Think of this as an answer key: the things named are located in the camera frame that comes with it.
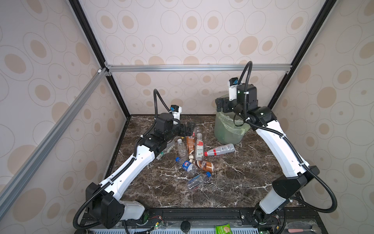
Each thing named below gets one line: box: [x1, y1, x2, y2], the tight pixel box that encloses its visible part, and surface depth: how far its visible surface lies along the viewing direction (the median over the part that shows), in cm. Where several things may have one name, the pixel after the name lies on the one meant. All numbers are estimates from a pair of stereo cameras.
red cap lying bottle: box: [204, 143, 236, 157], surface depth 96 cm
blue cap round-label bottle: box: [174, 156, 198, 176], surface depth 89 cm
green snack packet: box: [215, 223, 233, 234], surface depth 70 cm
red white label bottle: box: [195, 132, 205, 161], surface depth 96 cm
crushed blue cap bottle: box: [187, 171, 211, 190], surface depth 87 cm
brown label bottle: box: [194, 159, 215, 173], surface depth 89 cm
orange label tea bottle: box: [186, 136, 196, 155], surface depth 99 cm
